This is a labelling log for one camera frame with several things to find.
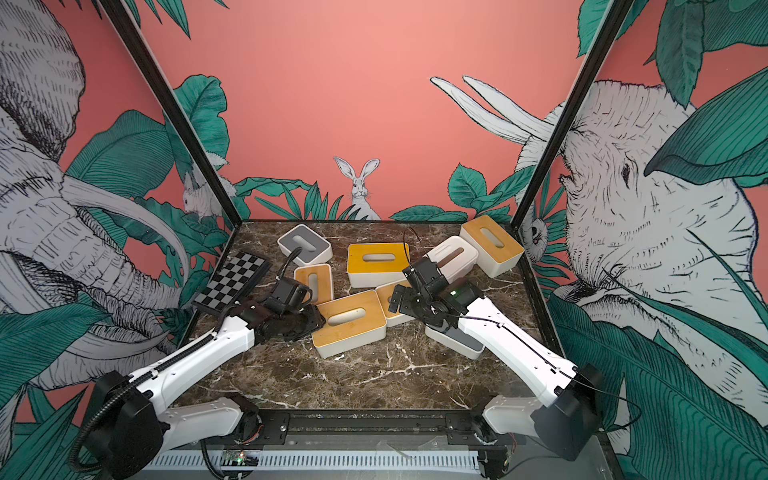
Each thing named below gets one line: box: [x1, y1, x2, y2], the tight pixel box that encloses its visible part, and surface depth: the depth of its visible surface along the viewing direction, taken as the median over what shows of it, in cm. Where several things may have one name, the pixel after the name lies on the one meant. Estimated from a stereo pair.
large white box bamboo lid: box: [312, 290, 387, 358], surface depth 87 cm
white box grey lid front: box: [424, 319, 485, 360], surface depth 85 cm
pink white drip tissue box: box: [423, 236, 479, 284], surface depth 104 cm
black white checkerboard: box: [192, 251, 272, 313], surface depth 100 cm
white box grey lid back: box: [277, 224, 333, 266], surface depth 112 cm
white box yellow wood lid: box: [347, 243, 411, 288], surface depth 99 cm
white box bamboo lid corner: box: [460, 215, 525, 278], surface depth 106 cm
